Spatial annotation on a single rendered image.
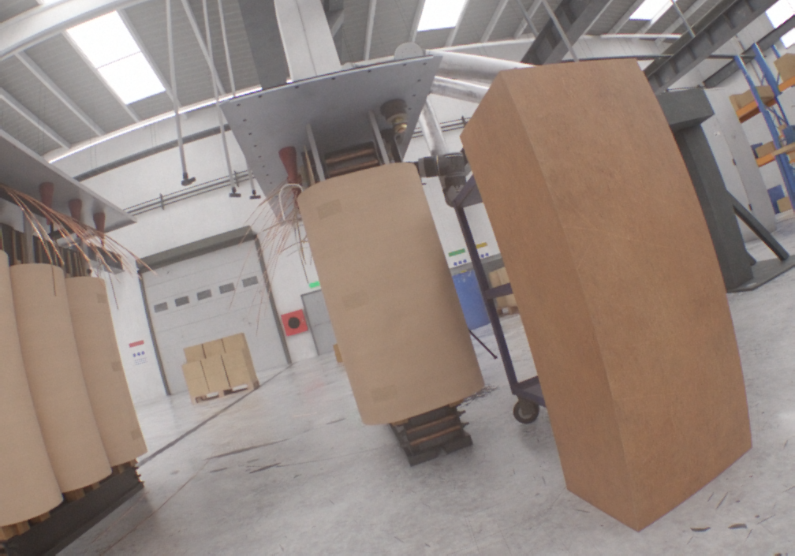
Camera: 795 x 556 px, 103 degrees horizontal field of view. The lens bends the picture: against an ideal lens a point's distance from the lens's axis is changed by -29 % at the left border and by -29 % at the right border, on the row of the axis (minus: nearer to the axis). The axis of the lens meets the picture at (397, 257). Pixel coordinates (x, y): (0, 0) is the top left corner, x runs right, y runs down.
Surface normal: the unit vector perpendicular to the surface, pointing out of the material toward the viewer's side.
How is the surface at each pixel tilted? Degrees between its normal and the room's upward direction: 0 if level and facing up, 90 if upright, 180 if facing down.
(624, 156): 90
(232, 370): 90
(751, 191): 90
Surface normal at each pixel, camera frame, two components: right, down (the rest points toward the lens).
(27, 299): 0.73, -0.30
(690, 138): -0.02, -0.12
